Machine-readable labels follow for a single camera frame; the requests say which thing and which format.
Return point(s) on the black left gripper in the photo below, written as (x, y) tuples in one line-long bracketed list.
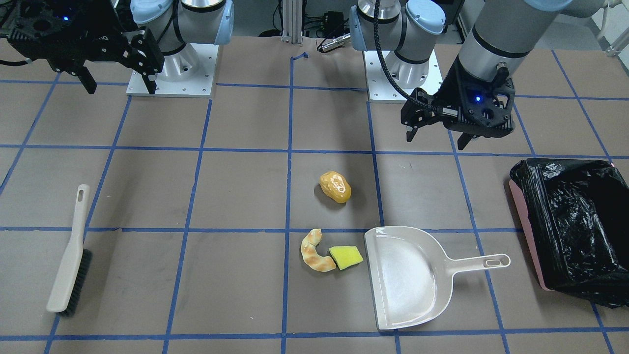
[(448, 91)]

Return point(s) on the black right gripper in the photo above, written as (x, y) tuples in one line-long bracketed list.
[(145, 55)]

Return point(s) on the toy potato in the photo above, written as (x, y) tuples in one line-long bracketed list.
[(335, 186)]

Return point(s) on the beige plastic dustpan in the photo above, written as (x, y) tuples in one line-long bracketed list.
[(412, 277)]

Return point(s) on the yellow sponge piece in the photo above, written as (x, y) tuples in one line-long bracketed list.
[(345, 256)]

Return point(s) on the toy croissant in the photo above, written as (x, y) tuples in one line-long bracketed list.
[(310, 255)]

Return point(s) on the beige hand brush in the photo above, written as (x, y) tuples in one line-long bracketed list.
[(73, 269)]

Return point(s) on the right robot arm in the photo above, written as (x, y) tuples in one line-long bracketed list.
[(171, 45)]

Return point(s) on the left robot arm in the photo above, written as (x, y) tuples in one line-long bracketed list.
[(506, 31)]

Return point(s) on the pink bin with black bag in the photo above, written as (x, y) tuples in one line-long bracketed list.
[(575, 217)]

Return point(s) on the aluminium frame post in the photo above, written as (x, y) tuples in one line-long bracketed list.
[(292, 21)]

